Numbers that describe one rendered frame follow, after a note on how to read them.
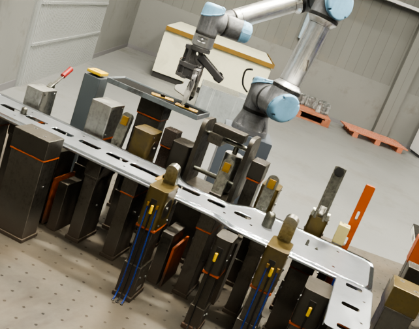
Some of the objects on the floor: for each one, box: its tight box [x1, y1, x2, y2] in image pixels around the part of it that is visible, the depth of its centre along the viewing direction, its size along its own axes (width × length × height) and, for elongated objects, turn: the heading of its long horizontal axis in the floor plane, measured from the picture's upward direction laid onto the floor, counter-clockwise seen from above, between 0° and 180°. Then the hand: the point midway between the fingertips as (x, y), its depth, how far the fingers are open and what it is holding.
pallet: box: [340, 120, 409, 153], centre depth 1137 cm, size 128×88×12 cm
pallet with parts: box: [296, 92, 331, 128], centre depth 1123 cm, size 136×95×38 cm
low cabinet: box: [151, 22, 275, 95], centre depth 1042 cm, size 189×234×88 cm
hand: (187, 103), depth 200 cm, fingers open, 13 cm apart
